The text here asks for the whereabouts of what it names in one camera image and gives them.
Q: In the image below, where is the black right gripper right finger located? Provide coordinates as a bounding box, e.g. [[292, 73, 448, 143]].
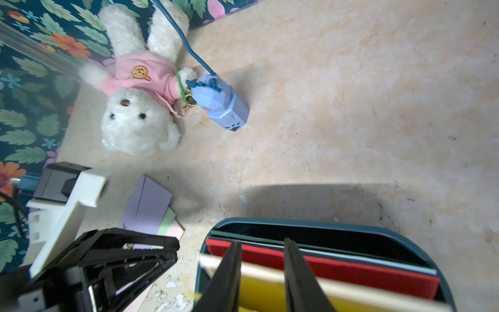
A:
[[284, 238, 336, 312]]

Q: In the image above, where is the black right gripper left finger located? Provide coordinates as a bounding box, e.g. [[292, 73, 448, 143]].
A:
[[193, 242, 242, 312]]

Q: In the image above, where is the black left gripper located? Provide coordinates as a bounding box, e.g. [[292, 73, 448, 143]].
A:
[[1, 228, 179, 311]]

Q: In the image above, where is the cream envelope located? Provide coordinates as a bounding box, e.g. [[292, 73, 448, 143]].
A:
[[198, 253, 453, 312]]

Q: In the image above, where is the yellow envelope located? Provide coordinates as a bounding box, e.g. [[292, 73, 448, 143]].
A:
[[194, 272, 352, 312]]

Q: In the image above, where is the lilac purple envelope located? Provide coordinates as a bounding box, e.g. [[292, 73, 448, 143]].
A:
[[117, 176, 172, 235]]

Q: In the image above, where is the light green envelope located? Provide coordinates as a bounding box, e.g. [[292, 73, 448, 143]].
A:
[[157, 207, 176, 236]]

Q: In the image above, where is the red envelope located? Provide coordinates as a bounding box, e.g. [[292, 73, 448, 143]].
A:
[[205, 238, 441, 301]]

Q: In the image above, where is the dark teal storage box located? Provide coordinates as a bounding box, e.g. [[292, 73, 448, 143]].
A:
[[200, 218, 457, 311]]

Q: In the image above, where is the white plush bunny toy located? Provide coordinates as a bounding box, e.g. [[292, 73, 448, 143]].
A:
[[79, 1, 189, 154]]

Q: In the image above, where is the small green flower toy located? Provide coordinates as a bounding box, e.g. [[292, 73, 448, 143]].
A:
[[175, 68, 198, 117]]

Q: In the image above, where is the blue cat desk lamp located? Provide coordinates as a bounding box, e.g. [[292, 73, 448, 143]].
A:
[[153, 1, 250, 132]]

